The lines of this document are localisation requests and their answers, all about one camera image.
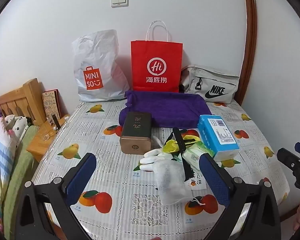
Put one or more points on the purple fleece cloth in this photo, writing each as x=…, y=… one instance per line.
x=170, y=107

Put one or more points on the patterned book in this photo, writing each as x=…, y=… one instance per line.
x=50, y=103

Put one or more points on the dark green tin box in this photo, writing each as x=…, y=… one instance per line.
x=136, y=132

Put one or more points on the clear glass cup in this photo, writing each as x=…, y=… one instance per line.
x=45, y=135

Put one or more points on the white plastic shopping bag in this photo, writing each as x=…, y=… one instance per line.
x=97, y=62

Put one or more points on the wooden nightstand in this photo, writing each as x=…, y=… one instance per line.
x=40, y=150

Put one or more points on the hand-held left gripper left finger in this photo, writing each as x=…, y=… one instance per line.
x=82, y=177

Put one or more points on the white knit glove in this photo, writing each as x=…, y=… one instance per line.
x=156, y=153
x=147, y=166

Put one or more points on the white sachet orange print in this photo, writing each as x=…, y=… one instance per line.
x=198, y=181

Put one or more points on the green wet wipes pack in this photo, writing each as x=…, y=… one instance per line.
x=193, y=156

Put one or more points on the grey waist bag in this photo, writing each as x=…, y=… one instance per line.
x=210, y=80

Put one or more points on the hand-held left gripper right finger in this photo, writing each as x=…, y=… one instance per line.
x=215, y=180

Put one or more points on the yellow mesh sports brace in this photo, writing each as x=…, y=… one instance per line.
x=170, y=147

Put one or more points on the small black stick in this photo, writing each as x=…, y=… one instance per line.
x=56, y=123

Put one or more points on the pastel striped pillow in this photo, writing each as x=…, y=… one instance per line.
x=1, y=155

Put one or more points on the green bed sheet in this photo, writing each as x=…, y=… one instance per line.
x=20, y=170

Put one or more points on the brown wooden door frame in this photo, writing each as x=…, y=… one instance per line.
x=251, y=30

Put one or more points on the fruit print tablecloth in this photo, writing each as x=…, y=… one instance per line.
x=110, y=180

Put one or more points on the blue tissue pack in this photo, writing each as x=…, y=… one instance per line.
x=218, y=135

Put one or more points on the wooden headboard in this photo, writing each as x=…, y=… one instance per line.
x=22, y=97

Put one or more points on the white flower print pillow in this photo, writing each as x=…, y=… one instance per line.
x=16, y=127

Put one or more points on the red paper bag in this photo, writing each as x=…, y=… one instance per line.
x=156, y=55

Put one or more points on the white wall light switch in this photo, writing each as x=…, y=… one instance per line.
x=119, y=0

